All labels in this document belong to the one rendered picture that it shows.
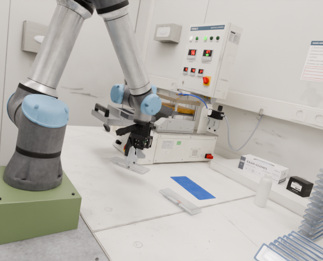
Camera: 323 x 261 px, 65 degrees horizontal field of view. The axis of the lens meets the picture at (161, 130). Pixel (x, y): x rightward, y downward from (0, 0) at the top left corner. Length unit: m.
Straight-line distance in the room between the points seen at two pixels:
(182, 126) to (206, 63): 0.41
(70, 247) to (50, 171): 0.20
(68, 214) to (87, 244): 0.09
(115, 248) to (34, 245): 0.20
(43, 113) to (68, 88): 2.07
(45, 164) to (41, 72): 0.28
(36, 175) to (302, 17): 1.54
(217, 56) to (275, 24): 0.45
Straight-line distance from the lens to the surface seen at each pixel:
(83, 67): 2.80
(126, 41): 0.80
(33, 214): 0.73
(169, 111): 1.40
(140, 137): 1.05
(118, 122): 1.25
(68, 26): 0.85
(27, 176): 0.76
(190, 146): 1.48
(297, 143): 1.61
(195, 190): 1.17
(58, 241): 0.76
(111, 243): 0.76
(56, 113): 0.71
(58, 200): 0.73
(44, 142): 0.72
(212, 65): 1.53
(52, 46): 0.85
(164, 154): 1.38
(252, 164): 1.49
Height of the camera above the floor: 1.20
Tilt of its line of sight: 11 degrees down
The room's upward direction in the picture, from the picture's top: 11 degrees clockwise
